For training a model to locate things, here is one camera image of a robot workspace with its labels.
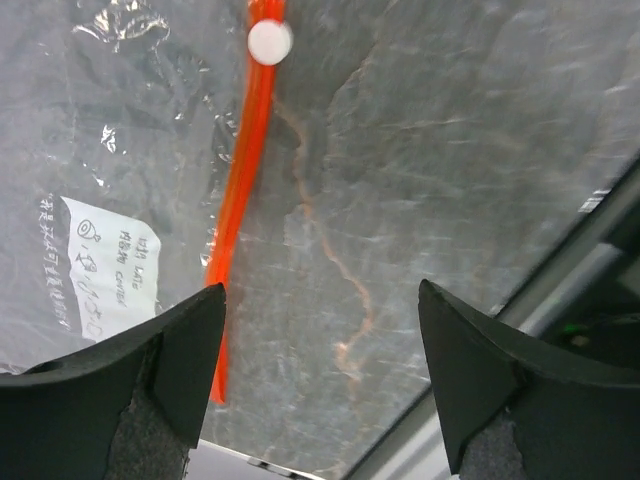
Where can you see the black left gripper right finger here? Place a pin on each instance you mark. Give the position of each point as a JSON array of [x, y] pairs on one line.
[[512, 406]]

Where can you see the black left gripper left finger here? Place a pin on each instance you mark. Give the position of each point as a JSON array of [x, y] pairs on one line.
[[129, 407]]

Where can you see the clear zip bag orange zipper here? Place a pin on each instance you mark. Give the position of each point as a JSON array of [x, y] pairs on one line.
[[130, 134]]

